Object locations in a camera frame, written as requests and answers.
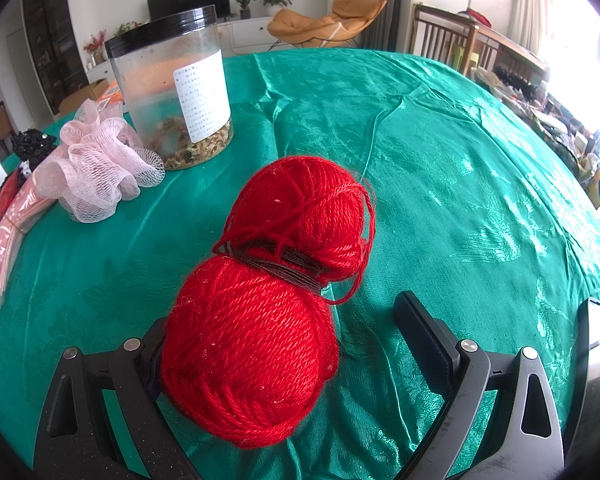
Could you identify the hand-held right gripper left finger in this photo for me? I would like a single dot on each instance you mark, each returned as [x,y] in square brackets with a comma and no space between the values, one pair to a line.
[130,385]

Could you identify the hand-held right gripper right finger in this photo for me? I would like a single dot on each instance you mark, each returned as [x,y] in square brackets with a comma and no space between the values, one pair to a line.
[422,340]

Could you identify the red yarn ball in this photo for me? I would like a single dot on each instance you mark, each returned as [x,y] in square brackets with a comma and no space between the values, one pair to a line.
[250,350]

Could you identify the pink floral packet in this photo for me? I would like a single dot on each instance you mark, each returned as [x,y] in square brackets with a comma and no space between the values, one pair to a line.
[10,240]

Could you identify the red packet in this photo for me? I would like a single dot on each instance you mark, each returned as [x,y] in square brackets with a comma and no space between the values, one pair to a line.
[7,195]

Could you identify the pink mesh bath sponge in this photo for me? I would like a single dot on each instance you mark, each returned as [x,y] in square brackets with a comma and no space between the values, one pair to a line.
[100,160]

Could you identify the black lace garment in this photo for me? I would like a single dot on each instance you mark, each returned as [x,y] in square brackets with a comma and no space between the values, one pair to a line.
[30,150]

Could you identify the green tablecloth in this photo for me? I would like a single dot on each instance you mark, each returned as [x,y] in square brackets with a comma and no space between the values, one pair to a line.
[430,185]

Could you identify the pile of household clutter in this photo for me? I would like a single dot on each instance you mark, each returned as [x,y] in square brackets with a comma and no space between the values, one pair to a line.
[555,125]

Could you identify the orange book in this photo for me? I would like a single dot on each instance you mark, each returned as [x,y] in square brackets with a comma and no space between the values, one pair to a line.
[111,94]

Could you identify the brown cardboard box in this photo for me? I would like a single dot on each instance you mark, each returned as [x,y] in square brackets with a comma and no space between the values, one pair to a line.
[80,97]

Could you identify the dark wooden chairs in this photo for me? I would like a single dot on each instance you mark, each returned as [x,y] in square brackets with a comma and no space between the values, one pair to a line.
[455,40]

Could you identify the clear jar with black lid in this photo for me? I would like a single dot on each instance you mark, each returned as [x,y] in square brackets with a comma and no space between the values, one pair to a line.
[170,85]

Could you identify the orange lounge chair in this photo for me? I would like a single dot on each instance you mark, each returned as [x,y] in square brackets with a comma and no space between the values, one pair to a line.
[325,22]

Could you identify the grey curtain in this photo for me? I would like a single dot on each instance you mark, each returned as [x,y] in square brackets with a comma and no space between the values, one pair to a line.
[387,0]

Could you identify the red flowers in vase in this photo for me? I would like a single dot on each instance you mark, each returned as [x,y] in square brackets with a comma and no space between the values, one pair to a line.
[96,42]

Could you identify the white television cabinet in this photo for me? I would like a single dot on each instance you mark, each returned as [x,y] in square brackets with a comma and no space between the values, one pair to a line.
[250,32]

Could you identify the white sheer curtain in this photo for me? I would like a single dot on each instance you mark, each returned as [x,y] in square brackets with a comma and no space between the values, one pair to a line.
[535,5]

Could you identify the black glass display cabinet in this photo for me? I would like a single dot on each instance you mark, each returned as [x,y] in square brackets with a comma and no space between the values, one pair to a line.
[50,40]

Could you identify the leafy green plant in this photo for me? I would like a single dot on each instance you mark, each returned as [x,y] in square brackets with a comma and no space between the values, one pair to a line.
[126,27]

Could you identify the small dark potted plant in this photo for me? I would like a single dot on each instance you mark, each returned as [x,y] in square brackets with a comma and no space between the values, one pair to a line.
[243,7]

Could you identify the black television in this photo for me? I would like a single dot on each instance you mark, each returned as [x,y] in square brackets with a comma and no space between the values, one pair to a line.
[180,0]

